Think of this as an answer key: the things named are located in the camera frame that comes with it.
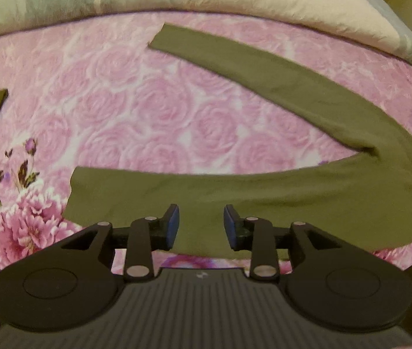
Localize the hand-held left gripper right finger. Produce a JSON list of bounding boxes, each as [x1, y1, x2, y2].
[[223, 204, 342, 282]]

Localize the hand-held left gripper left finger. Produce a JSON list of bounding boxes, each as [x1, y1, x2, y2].
[[61, 204, 181, 283]]

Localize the olive green pants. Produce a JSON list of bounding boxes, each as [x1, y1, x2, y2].
[[64, 23, 412, 261]]

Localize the pink floral bedspread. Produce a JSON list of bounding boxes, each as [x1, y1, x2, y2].
[[0, 10, 412, 274]]

